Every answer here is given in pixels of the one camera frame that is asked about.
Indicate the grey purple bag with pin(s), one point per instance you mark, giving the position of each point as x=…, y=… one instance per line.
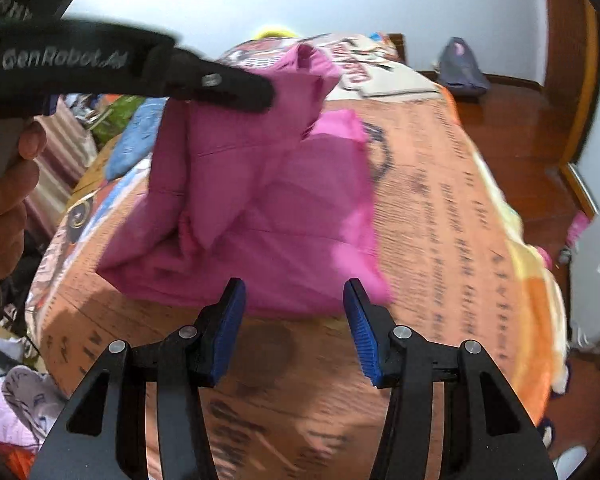
x=461, y=67

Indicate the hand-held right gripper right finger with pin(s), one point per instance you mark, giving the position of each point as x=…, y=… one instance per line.
x=362, y=332

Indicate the person's left hand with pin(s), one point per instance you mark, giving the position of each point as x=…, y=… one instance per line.
x=5, y=200

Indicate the green plastic bag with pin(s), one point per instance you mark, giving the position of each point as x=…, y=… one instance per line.
x=114, y=117

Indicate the striped pink cloth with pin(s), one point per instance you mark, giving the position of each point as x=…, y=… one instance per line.
x=62, y=160

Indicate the orange printed blanket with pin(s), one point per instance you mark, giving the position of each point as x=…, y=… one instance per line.
x=430, y=220

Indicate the white patterned cloth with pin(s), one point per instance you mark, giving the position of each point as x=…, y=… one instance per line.
x=25, y=402

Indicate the yellow round object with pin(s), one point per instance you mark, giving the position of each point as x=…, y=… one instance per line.
x=275, y=31

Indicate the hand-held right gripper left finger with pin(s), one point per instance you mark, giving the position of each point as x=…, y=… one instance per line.
x=227, y=327

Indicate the blue patterned cloth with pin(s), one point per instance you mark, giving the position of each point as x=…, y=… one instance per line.
x=130, y=135

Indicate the wooden door frame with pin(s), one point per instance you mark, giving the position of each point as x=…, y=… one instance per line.
x=577, y=105

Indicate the pink pants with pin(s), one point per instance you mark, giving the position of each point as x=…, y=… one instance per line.
x=260, y=185

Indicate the pink small toy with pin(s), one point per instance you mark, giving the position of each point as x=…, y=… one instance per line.
x=577, y=230

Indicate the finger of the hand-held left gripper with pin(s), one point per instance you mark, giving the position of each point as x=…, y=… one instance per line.
x=215, y=80

